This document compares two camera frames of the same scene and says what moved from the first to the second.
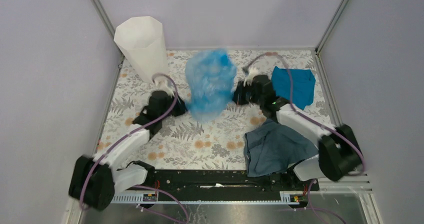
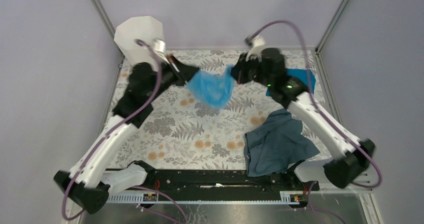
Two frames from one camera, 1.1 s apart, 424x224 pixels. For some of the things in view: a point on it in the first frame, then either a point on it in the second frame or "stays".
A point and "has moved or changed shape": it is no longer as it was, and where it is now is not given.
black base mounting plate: x=221 y=185 stays
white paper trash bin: x=141 y=41 stays
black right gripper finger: x=241 y=94 to x=243 y=71
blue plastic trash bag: x=210 y=75 has moved or changed shape
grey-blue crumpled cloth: x=272 y=149 stays
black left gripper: x=181 y=107 to x=180 y=70
